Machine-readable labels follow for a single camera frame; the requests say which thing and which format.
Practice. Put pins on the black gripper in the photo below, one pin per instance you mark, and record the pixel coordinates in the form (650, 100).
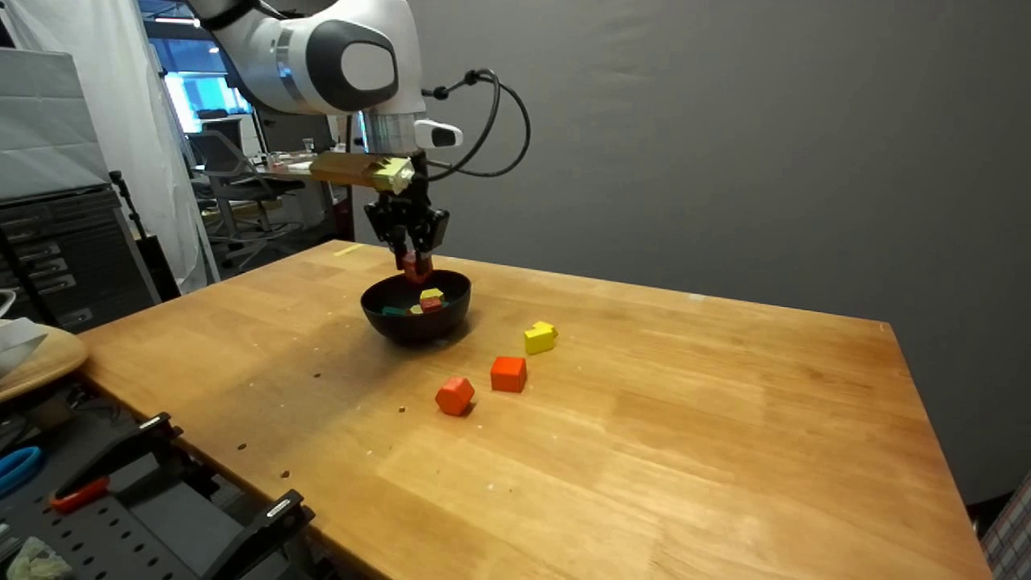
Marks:
(409, 221)

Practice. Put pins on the yellow wooden cube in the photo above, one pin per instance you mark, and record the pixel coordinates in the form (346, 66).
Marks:
(434, 293)
(538, 337)

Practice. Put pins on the small orange wooden block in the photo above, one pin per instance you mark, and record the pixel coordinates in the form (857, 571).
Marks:
(434, 307)

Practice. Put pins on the black round bowl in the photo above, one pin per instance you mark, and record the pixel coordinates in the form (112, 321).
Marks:
(413, 328)

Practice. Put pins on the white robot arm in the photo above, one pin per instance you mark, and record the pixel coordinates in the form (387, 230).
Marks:
(322, 60)

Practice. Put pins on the orange wooden cube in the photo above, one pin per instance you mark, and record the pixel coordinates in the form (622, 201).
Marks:
(456, 394)
(506, 376)

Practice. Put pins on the tan background desk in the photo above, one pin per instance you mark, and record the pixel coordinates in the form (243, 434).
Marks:
(283, 169)

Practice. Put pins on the dark office chair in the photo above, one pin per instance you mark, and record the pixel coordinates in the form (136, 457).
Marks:
(219, 171)

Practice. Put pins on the bright blue monitor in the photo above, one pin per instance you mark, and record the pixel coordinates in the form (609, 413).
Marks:
(205, 97)

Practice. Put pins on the black stand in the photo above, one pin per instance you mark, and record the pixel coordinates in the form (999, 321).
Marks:
(147, 252)

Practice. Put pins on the white fabric curtain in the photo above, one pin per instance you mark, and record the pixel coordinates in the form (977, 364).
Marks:
(116, 107)

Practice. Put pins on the black equipment case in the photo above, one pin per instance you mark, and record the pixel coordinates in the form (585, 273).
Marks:
(66, 259)

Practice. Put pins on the grey fabric backdrop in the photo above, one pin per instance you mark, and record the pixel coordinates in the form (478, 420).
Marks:
(751, 141)

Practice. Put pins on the round wooden board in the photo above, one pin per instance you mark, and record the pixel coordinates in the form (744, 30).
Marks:
(48, 373)

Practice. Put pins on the grey storage box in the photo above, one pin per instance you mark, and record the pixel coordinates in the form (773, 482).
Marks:
(48, 123)

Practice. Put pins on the black perforated side table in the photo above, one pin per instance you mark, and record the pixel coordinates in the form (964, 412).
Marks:
(130, 536)

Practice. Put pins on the white crumpled plastic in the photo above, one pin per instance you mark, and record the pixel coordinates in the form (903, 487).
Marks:
(17, 340)

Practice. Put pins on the small white plastic part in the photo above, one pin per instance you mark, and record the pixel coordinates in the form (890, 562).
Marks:
(33, 562)

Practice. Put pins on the grey striped fabric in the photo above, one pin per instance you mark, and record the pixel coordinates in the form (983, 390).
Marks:
(1010, 536)

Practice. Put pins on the tan wrist camera bar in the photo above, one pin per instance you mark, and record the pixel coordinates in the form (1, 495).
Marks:
(349, 169)

